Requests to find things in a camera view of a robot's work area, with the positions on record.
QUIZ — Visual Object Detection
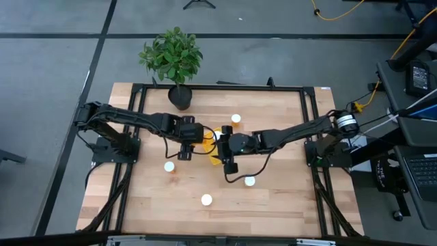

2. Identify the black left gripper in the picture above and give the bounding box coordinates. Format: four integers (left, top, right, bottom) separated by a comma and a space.
177, 115, 205, 162

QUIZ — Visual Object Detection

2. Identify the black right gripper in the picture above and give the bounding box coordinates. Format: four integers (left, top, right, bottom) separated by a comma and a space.
218, 125, 257, 176

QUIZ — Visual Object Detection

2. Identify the yellow plastic basket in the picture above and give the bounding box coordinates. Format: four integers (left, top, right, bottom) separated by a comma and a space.
202, 126, 223, 166

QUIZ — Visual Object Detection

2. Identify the green plant in black pot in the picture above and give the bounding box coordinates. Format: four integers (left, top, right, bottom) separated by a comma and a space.
138, 26, 204, 111

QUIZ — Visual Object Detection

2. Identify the black tripod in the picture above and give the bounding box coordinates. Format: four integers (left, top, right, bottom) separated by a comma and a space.
182, 0, 217, 10

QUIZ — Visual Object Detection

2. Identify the black office chair base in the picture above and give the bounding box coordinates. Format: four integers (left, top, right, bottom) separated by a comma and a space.
370, 155, 412, 222

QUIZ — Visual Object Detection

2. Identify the black desk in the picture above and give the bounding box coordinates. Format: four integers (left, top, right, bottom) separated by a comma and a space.
376, 57, 437, 230

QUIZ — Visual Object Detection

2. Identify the black chair leg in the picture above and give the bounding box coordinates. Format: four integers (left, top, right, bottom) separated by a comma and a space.
0, 148, 27, 165

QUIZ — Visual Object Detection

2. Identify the black laptop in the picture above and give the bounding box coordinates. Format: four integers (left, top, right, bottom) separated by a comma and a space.
402, 153, 437, 202

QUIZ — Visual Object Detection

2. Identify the black power adapter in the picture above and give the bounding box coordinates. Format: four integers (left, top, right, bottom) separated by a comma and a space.
405, 60, 432, 98

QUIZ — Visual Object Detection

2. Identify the black stand leg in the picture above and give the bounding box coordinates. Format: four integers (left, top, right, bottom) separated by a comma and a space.
387, 0, 437, 72

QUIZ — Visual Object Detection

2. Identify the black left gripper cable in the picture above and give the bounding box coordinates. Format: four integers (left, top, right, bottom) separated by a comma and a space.
162, 124, 219, 161

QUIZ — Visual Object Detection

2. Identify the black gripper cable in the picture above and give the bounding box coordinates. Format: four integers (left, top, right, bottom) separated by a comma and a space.
223, 146, 276, 185
162, 124, 219, 161

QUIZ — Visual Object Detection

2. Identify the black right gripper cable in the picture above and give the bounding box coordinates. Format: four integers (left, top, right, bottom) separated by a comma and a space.
223, 146, 276, 185

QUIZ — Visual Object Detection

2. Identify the black aluminium table frame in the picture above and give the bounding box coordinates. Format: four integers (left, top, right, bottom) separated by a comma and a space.
78, 77, 366, 246

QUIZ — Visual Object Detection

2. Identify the black cable bundle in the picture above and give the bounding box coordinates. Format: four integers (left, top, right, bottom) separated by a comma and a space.
312, 165, 363, 236
80, 162, 134, 233

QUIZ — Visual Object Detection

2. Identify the silver aluminium rail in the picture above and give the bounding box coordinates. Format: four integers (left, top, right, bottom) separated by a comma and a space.
106, 234, 146, 246
296, 238, 337, 246

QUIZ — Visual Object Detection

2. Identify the white cable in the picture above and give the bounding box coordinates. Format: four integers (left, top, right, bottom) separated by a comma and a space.
354, 88, 437, 137

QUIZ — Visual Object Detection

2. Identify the yellow cable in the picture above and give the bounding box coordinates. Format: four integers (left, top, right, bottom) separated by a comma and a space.
310, 0, 365, 22
351, 6, 437, 113

